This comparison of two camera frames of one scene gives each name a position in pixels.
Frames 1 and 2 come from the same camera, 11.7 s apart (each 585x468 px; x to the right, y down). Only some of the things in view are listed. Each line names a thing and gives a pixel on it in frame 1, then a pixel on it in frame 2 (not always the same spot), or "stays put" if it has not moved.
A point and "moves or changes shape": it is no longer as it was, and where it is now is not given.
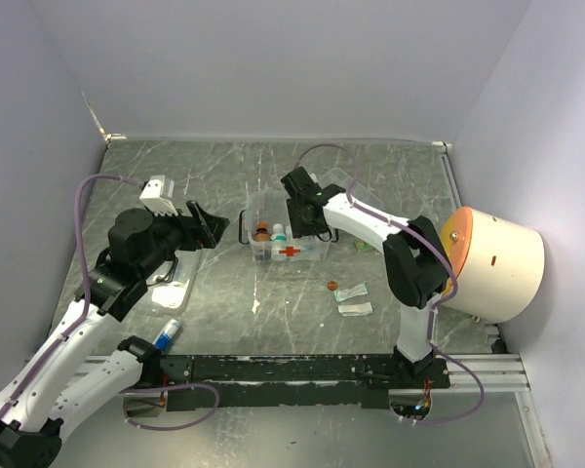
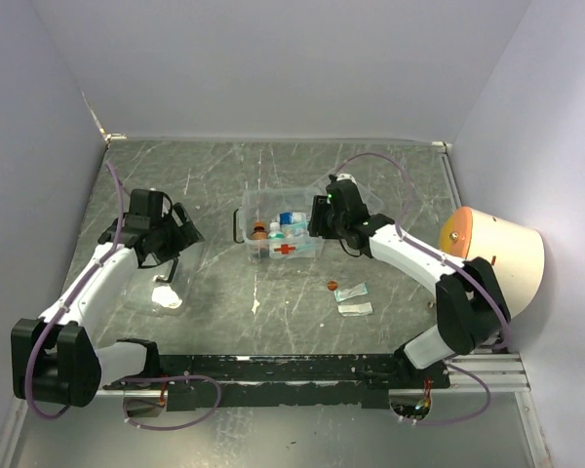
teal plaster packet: x=353 y=292 stays put
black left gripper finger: x=214 y=221 → x=184 y=231
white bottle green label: x=278 y=234 stays put
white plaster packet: x=356 y=309 stays put
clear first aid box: x=265 y=225 stays put
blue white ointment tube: x=164 y=337 moves or changes shape
